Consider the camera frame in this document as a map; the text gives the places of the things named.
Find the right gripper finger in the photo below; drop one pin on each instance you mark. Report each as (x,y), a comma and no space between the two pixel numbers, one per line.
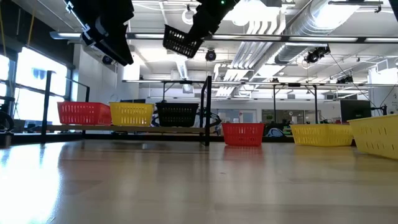
(199,26)
(212,27)

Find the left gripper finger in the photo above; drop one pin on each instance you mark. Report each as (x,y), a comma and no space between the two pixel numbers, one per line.
(121,37)
(105,45)

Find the black plastic basket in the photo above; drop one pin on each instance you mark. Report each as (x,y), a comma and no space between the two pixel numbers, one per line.
(180,42)
(177,115)

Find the red plastic basket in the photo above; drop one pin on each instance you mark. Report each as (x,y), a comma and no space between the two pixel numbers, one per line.
(84,113)
(242,135)

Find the yellow plastic basket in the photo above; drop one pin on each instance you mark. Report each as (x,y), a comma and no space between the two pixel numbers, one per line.
(323,137)
(376,137)
(132,114)

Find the black ceiling spotlight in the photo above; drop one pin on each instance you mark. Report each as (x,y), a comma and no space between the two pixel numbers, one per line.
(210,55)
(107,60)

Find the white LED light bar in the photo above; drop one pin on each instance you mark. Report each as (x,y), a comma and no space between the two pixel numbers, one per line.
(382,40)
(68,35)
(323,39)
(248,37)
(149,36)

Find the large bright window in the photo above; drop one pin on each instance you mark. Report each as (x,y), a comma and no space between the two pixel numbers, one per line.
(34,93)

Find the black ceiling fixture cluster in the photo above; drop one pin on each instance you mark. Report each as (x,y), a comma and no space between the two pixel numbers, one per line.
(317,54)

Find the blue white round object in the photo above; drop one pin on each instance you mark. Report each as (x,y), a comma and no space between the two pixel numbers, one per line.
(275,132)

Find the black overhead beam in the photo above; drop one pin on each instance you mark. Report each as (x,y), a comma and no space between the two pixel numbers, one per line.
(361,40)

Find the black monitor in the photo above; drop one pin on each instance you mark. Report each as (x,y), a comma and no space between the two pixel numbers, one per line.
(354,110)

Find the black metal shelf frame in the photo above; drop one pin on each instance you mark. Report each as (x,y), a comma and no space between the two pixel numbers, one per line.
(208,109)

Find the silver ventilation duct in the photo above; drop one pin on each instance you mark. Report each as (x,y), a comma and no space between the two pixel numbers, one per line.
(311,18)

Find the black aluminium rig frame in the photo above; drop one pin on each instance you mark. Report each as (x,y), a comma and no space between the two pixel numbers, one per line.
(140,137)

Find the black background gantry frame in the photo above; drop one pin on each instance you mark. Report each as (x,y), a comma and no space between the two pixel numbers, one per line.
(293,84)

